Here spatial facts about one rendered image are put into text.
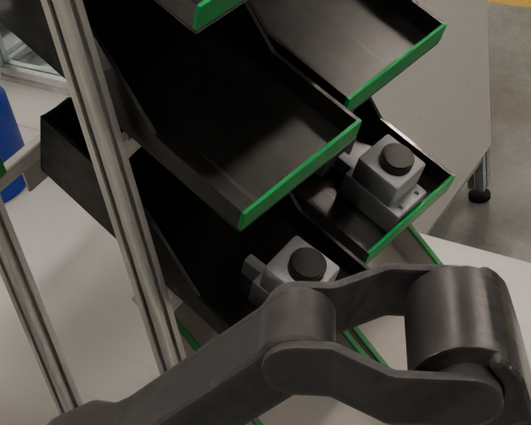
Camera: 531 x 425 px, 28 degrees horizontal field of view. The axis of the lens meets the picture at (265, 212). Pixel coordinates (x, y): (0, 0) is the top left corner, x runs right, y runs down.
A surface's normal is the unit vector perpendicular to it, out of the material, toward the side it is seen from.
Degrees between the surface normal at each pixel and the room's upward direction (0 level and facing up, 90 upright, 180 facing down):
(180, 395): 37
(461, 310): 6
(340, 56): 25
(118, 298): 0
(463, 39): 90
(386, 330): 45
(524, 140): 0
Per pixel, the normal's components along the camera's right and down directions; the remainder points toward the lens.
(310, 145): 0.17, -0.56
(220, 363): -0.71, -0.57
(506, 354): 0.58, -0.61
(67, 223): -0.15, -0.77
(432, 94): 0.84, 0.23
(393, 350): 0.40, -0.31
